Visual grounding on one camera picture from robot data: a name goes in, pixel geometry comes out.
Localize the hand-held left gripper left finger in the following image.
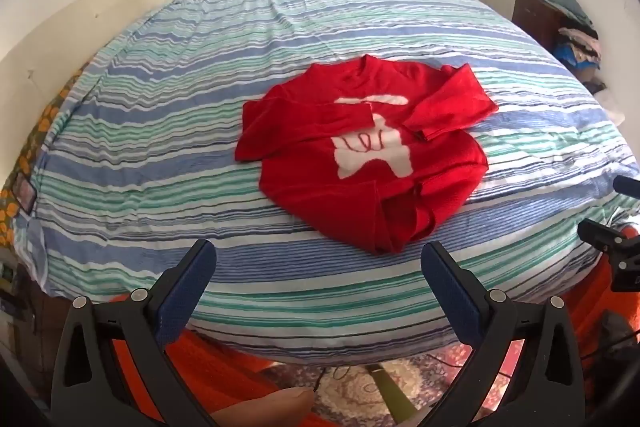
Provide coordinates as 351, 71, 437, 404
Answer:
50, 238, 221, 427

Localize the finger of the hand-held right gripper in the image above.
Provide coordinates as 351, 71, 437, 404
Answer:
612, 175, 640, 200
577, 218, 640, 269

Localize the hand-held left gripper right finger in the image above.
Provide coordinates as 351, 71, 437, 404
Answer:
415, 241, 588, 427

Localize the red sweater with white print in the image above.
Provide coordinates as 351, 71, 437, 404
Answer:
235, 54, 500, 256

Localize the pile of clothes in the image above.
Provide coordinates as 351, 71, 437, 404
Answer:
532, 0, 608, 95

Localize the dark grey cloth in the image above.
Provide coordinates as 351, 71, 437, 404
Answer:
597, 309, 640, 358

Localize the yellow-green pole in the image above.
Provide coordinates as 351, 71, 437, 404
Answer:
367, 364, 418, 427

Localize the person's bare foot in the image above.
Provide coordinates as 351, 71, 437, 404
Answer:
210, 387, 316, 427

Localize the patterned rug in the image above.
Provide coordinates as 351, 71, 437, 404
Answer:
260, 349, 526, 427

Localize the striped bed cover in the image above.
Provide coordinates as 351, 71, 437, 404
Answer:
15, 0, 640, 365

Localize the pile of bedside boxes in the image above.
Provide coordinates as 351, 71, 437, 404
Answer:
0, 249, 36, 323

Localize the dark wooden dresser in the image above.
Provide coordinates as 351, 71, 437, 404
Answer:
512, 0, 566, 52

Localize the orange floral bed sheet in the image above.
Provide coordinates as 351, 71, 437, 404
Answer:
0, 57, 96, 243

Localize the beige headboard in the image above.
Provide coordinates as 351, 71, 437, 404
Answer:
0, 0, 176, 188

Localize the black cable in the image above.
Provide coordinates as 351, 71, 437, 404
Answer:
312, 364, 351, 393

